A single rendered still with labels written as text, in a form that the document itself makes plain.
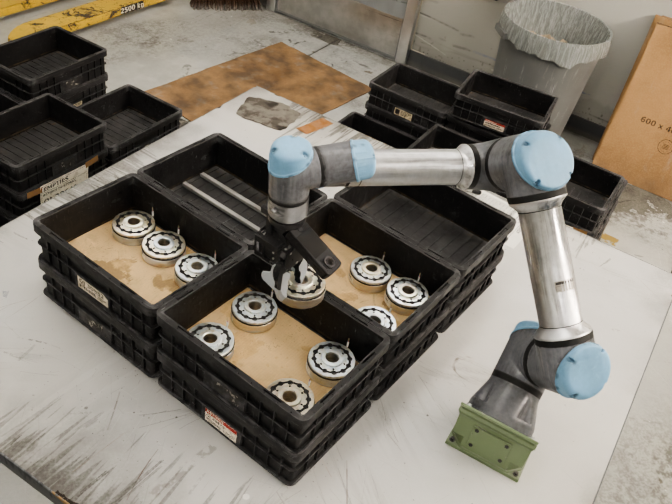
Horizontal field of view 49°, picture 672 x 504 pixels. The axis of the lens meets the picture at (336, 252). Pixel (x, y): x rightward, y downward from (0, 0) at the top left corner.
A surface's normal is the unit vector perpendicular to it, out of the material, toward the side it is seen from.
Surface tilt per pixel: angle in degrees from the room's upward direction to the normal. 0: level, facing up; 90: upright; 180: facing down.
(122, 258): 0
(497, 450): 90
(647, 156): 73
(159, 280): 0
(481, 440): 90
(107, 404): 0
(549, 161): 44
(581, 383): 59
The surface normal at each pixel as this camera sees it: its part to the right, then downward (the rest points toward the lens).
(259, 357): 0.15, -0.76
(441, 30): -0.52, 0.48
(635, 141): -0.46, 0.28
